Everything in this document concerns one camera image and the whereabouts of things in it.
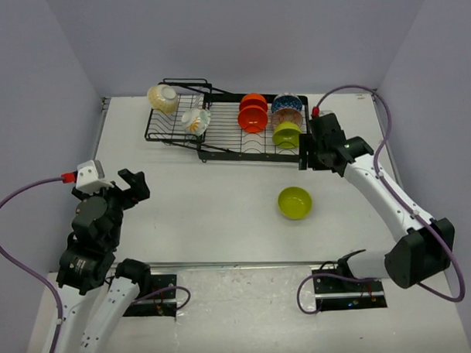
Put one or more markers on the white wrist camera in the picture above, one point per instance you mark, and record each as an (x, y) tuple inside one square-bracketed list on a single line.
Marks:
[(91, 178), (325, 113)]

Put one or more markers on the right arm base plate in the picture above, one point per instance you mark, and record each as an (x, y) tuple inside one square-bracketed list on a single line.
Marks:
[(336, 294)]

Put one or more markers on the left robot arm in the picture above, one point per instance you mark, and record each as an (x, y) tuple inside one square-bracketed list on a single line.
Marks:
[(86, 262)]

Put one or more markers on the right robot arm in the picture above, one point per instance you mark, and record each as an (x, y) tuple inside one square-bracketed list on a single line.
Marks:
[(422, 242)]

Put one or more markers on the red patterned bowl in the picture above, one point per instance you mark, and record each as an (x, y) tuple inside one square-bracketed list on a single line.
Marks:
[(286, 115)]

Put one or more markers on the lime green bowl front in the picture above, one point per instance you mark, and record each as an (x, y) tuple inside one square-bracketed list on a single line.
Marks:
[(294, 203)]

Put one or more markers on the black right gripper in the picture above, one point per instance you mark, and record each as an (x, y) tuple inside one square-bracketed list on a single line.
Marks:
[(307, 144)]

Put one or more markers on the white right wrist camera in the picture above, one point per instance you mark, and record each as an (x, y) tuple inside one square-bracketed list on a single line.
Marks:
[(325, 113)]

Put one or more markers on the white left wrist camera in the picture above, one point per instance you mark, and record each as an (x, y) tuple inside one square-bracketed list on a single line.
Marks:
[(91, 178)]

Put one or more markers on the blue patterned bowl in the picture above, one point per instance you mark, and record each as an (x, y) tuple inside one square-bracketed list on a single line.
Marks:
[(286, 100)]

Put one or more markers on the orange bowl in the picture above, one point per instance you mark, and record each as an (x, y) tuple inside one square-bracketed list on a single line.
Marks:
[(254, 99), (252, 119)]

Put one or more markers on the lime green bowl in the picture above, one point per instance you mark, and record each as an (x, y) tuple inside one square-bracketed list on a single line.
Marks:
[(294, 203), (286, 135)]

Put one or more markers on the black wire dish rack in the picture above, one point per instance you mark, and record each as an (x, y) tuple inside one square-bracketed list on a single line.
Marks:
[(223, 138)]

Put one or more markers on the white floral bowl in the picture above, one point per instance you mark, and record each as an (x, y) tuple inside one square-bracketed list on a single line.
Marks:
[(195, 121)]

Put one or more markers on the orange bowl front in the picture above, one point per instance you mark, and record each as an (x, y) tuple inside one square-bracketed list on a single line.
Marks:
[(252, 119)]

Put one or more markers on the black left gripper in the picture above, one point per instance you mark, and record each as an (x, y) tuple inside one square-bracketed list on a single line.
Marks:
[(138, 188)]

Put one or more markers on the yellow checkered white bowl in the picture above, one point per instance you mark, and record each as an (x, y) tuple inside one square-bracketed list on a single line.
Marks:
[(164, 98)]

